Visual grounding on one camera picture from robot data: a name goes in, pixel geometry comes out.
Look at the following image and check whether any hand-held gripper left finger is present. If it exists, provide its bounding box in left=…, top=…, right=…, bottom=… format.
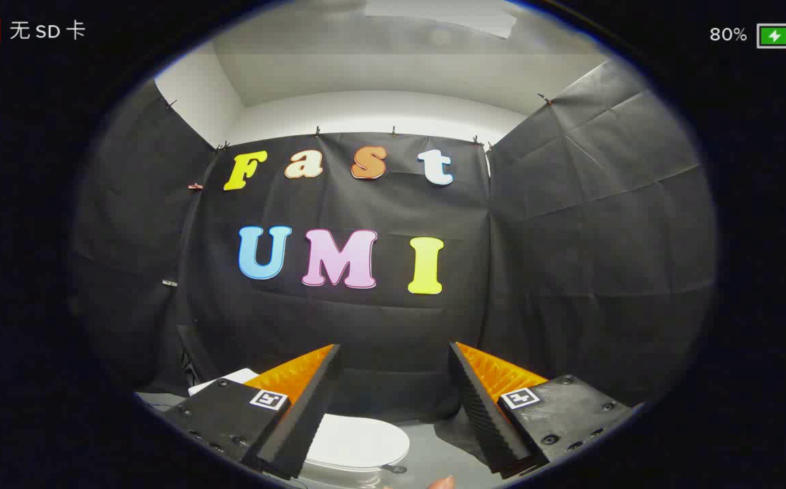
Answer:
left=161, top=344, right=341, bottom=482

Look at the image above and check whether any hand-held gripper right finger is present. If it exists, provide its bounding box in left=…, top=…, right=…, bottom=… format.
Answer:
left=449, top=342, right=638, bottom=479

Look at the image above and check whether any white toilet lid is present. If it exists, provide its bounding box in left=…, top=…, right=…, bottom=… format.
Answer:
left=303, top=416, right=411, bottom=473

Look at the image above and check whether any white toilet body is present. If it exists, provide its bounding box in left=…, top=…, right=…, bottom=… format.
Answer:
left=188, top=369, right=400, bottom=488

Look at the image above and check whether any black backdrop cloth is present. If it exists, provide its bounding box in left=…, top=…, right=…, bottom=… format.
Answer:
left=71, top=58, right=718, bottom=425

